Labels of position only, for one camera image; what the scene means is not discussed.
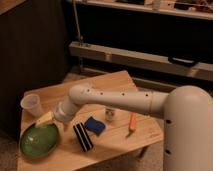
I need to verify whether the upper wooden shelf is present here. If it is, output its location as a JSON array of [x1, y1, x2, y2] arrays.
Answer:
[[65, 0, 213, 21]]

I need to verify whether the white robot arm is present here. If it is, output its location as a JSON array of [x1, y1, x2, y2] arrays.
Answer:
[[36, 83, 213, 171]]

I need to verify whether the blue sponge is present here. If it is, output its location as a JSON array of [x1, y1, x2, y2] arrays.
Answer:
[[84, 117, 106, 136]]

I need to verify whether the black handle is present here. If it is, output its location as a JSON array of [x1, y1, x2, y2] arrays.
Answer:
[[168, 57, 198, 67]]

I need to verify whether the grey metal shelf rail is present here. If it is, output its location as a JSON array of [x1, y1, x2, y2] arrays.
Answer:
[[69, 41, 213, 81]]

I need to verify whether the small white bottle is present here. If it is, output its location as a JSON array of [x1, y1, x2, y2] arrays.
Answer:
[[105, 108, 115, 122]]

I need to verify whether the green bowl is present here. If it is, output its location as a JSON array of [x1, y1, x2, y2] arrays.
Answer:
[[19, 124, 60, 159]]

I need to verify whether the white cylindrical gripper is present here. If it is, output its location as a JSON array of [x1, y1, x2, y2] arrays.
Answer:
[[35, 102, 80, 127]]

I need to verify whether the clear plastic cup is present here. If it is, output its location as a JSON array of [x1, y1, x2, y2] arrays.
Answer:
[[20, 94, 43, 117]]

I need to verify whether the black striped whiteboard eraser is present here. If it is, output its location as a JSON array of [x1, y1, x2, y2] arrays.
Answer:
[[73, 123, 94, 152]]

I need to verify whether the orange marker pen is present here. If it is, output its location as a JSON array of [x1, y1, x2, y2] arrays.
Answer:
[[126, 113, 137, 137]]

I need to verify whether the metal shelf post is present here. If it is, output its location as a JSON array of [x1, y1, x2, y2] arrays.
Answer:
[[72, 0, 83, 46]]

